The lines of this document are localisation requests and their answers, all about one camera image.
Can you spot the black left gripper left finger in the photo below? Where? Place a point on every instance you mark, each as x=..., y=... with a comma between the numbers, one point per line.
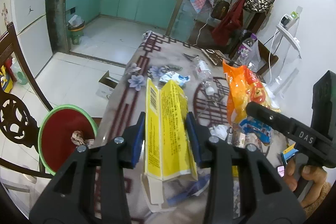
x=90, y=186

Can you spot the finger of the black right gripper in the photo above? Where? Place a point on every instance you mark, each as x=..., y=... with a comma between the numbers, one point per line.
x=291, y=128

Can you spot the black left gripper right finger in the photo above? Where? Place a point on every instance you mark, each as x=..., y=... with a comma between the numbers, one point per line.
x=244, y=187

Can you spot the orange snack bag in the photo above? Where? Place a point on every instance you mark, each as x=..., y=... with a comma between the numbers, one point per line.
x=245, y=87

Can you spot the yellow cardboard box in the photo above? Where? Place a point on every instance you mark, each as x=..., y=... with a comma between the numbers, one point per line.
x=167, y=153

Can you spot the brown paper wad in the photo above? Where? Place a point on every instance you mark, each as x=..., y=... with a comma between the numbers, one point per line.
x=78, y=139

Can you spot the green kitchen trash bin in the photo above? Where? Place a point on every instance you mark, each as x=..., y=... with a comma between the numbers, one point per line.
x=76, y=26

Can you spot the green kitchen cabinets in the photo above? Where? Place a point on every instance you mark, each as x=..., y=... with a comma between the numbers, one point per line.
x=155, y=13

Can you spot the person's right hand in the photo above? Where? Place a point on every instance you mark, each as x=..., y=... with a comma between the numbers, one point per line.
x=310, y=173

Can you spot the red bin with green rim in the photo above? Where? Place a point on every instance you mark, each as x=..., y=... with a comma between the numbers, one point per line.
x=54, y=137

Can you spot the blue plastic wrapper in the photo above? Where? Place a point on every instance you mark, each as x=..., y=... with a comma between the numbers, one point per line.
x=194, y=188

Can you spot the crumpled white tissue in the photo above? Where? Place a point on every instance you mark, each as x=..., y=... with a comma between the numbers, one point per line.
x=219, y=131

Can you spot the white desk lamp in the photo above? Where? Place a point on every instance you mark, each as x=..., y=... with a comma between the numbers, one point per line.
x=289, y=55

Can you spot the dark carved wooden chair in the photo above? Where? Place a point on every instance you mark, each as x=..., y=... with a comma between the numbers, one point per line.
x=17, y=124

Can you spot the purple label water bottle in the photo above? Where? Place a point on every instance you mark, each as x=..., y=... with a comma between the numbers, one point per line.
x=244, y=52

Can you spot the brown patterned flat box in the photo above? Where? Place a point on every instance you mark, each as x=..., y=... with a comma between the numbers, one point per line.
x=214, y=56

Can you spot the clear empty plastic bottle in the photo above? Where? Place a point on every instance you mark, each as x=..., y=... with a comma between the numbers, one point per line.
x=204, y=75

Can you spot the small cardboard box on floor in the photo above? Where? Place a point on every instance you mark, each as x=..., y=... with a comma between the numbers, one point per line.
x=106, y=85

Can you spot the red hanging garment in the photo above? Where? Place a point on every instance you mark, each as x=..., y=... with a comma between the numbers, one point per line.
x=231, y=22

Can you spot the blue white snack wrapper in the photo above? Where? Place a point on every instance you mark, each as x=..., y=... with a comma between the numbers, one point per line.
x=174, y=76

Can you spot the white refrigerator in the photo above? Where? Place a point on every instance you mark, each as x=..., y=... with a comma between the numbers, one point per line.
x=30, y=22

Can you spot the wooden chair by wall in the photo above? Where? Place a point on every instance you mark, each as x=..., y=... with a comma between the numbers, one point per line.
x=269, y=58

